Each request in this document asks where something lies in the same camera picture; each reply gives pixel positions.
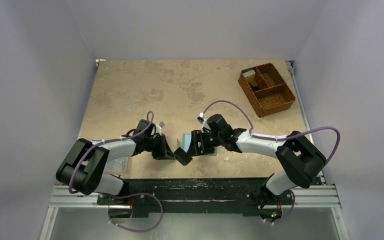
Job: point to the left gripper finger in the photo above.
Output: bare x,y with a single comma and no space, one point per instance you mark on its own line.
164,155
164,143

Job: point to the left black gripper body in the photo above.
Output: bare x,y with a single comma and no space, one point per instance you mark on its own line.
155,145

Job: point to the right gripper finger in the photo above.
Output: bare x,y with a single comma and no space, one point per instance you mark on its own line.
195,141
207,144

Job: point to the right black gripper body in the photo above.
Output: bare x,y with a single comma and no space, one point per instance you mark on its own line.
196,145

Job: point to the green card holder wallet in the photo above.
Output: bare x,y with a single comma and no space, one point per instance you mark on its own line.
185,142

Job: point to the brown woven divided basket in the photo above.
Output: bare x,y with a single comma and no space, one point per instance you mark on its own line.
268,93

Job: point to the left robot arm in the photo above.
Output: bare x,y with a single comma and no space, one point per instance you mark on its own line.
84,165

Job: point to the clear plastic bag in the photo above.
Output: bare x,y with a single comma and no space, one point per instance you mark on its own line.
117,166

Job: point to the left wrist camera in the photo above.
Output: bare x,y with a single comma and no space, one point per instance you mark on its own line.
160,126

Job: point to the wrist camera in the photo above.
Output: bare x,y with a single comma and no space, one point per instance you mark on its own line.
160,126
201,117

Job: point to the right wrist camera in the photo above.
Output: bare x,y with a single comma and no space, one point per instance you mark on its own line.
201,117

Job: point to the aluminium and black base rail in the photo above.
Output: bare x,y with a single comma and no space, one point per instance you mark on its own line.
201,196

